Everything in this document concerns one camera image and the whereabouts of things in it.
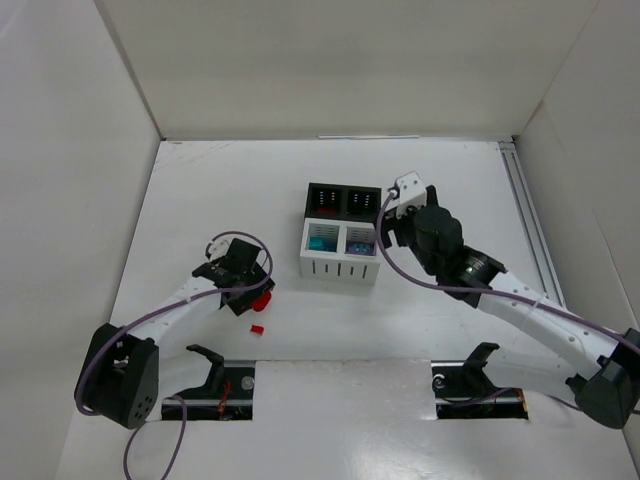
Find aluminium rail on right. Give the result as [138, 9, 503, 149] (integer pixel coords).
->
[498, 141, 566, 307]

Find white two-compartment container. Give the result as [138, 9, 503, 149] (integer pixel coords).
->
[299, 218, 381, 286]

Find black two-compartment container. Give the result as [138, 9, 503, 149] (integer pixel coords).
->
[304, 183, 382, 223]

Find purple printed lego in container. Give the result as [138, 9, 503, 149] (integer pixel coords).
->
[346, 241, 375, 256]

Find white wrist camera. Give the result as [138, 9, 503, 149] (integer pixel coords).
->
[204, 239, 230, 261]
[388, 171, 427, 218]

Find red rectangular lego brick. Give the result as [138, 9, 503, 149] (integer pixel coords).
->
[316, 208, 340, 215]

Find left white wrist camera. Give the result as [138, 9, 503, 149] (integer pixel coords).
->
[204, 239, 230, 261]

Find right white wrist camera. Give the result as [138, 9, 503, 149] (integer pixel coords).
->
[388, 171, 427, 218]

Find red heart-shaped lego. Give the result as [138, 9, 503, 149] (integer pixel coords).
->
[251, 292, 272, 312]

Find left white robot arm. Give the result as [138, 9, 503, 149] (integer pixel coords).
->
[74, 231, 275, 430]

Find teal long lego brick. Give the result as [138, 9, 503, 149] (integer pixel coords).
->
[308, 236, 337, 253]

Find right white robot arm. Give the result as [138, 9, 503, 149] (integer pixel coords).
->
[375, 180, 639, 430]

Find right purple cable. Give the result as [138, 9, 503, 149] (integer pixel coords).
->
[375, 187, 640, 414]

